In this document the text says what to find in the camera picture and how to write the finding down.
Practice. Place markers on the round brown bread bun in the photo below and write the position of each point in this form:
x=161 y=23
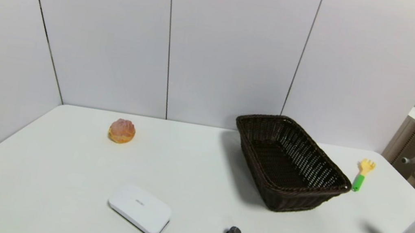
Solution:
x=121 y=131

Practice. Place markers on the flat white rectangular box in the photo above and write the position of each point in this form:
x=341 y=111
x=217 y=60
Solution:
x=139 y=209

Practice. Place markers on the yellow green toy fork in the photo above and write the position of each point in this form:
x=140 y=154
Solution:
x=361 y=175

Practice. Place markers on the dark brown woven basket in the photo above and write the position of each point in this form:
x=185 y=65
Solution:
x=286 y=165

